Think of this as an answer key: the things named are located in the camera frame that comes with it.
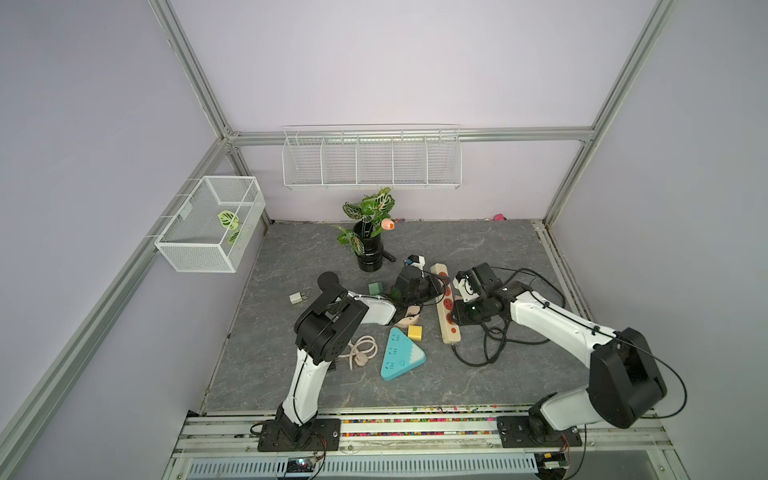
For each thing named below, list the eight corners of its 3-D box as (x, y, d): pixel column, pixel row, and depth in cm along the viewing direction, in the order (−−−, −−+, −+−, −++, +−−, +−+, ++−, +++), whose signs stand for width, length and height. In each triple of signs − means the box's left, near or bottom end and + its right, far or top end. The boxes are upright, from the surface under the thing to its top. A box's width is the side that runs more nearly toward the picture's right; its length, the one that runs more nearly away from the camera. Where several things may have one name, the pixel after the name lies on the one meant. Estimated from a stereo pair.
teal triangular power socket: (389, 388, 82) (388, 384, 79) (365, 353, 89) (364, 348, 86) (424, 361, 87) (425, 356, 84) (399, 329, 93) (399, 324, 90)
